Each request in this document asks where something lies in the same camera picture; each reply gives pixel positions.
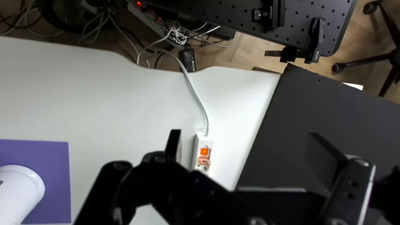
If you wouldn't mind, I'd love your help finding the black office chair base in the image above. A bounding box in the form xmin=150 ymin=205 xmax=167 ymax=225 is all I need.
xmin=332 ymin=0 xmax=400 ymax=97

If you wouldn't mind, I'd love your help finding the black power adapter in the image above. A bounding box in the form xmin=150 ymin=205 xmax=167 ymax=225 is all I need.
xmin=179 ymin=47 xmax=197 ymax=72

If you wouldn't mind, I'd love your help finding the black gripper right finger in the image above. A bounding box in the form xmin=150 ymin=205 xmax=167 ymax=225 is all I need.
xmin=307 ymin=132 xmax=348 ymax=172

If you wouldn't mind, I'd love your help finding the black perforated breadboard plate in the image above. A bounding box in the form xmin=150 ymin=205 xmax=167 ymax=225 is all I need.
xmin=144 ymin=0 xmax=357 ymax=61

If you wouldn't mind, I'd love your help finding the purple mat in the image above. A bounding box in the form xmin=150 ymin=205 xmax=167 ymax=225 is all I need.
xmin=0 ymin=140 xmax=72 ymax=225

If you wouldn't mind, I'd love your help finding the black floor power strip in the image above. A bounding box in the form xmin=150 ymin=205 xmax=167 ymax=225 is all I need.
xmin=124 ymin=0 xmax=188 ymax=45

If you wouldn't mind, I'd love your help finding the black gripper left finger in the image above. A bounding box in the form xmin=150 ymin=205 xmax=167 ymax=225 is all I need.
xmin=165 ymin=129 xmax=182 ymax=161

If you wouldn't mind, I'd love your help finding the black side table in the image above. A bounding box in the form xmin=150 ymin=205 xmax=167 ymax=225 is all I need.
xmin=238 ymin=65 xmax=400 ymax=192

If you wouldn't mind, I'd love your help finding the white power strip cable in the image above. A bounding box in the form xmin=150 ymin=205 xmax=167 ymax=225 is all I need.
xmin=135 ymin=30 xmax=212 ymax=137

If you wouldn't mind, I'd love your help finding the white electric kettle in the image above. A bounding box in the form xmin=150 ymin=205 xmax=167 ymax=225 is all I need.
xmin=0 ymin=165 xmax=47 ymax=225

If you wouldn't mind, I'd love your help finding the white power strip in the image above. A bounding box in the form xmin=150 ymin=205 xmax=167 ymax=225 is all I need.
xmin=192 ymin=135 xmax=214 ymax=174

